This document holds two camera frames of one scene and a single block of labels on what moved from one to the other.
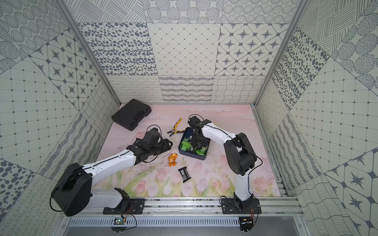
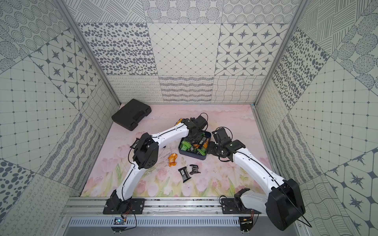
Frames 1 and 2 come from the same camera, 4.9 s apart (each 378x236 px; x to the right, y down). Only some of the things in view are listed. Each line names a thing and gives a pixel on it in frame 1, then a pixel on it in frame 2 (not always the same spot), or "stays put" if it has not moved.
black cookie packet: [184, 174] stays put
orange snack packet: [172, 160] stays put
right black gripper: [193, 140] to [210, 148]
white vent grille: [154, 221] stays put
